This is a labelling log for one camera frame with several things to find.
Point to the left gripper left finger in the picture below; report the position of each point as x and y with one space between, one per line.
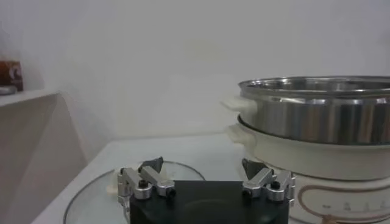
135 182

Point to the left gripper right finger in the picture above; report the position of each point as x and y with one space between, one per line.
260 181

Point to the stainless steel steamer basket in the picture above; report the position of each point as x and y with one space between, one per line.
320 118

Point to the white side table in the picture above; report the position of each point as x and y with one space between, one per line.
33 146

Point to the brown coffee cup white logo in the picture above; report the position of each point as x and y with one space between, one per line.
10 74

